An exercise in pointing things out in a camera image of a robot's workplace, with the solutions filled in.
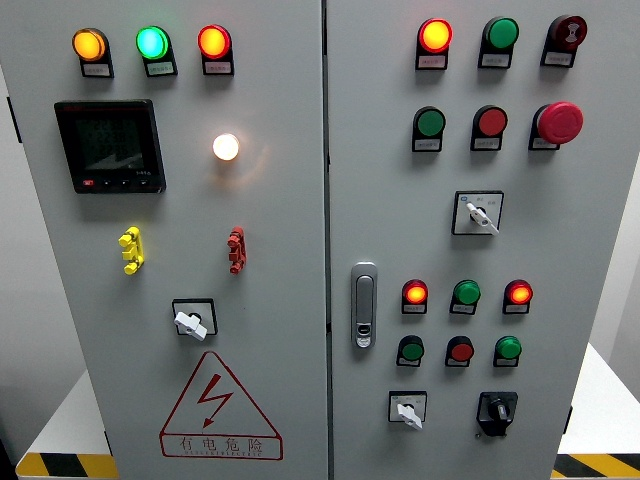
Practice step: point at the black knob turn switch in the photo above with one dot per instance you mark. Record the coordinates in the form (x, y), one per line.
(497, 411)

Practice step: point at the grey cabinet door with display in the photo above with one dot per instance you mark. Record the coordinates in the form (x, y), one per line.
(280, 225)

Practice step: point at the silver door lock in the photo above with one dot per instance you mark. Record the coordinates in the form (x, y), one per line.
(364, 300)

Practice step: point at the grey cabinet door with lock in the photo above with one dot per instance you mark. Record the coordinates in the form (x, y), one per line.
(400, 225)

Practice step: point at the small red indicator lamp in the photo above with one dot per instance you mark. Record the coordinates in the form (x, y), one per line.
(415, 293)
(519, 293)

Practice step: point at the small black label plate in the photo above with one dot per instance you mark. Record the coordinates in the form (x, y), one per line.
(456, 364)
(556, 59)
(426, 145)
(515, 309)
(160, 68)
(97, 70)
(407, 363)
(505, 363)
(432, 62)
(541, 144)
(218, 67)
(494, 60)
(462, 310)
(413, 309)
(485, 144)

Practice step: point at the round white lamp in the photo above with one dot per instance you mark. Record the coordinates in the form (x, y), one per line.
(225, 147)

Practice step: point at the small green push button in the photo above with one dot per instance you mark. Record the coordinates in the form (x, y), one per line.
(412, 350)

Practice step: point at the small green indicator lamp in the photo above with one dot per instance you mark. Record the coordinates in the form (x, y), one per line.
(466, 292)
(508, 347)

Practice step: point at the large green push button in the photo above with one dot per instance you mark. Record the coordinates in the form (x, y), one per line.
(430, 122)

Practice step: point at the small red push button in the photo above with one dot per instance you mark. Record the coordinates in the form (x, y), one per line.
(461, 351)

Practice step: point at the red warning triangle sign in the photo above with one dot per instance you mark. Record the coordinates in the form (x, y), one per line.
(215, 395)

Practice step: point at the large red push button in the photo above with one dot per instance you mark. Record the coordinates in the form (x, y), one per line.
(491, 121)

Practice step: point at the large red indicator lamp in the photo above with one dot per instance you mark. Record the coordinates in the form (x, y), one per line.
(435, 35)
(214, 42)

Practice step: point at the black digital meter display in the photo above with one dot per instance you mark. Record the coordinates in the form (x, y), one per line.
(110, 145)

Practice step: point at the large green indicator lamp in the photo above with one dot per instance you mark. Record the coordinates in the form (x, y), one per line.
(501, 33)
(152, 43)

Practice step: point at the large red stop button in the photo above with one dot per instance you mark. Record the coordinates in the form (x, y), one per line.
(560, 122)

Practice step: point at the black cabinet hinge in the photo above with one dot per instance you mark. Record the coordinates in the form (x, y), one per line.
(568, 420)
(14, 120)
(108, 442)

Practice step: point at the large yellow indicator lamp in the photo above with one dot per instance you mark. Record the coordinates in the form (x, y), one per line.
(89, 45)

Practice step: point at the dark red buzzer lamp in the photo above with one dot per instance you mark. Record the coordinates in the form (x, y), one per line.
(570, 30)

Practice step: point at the black yellow striped tape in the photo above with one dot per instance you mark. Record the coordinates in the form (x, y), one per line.
(65, 467)
(600, 466)

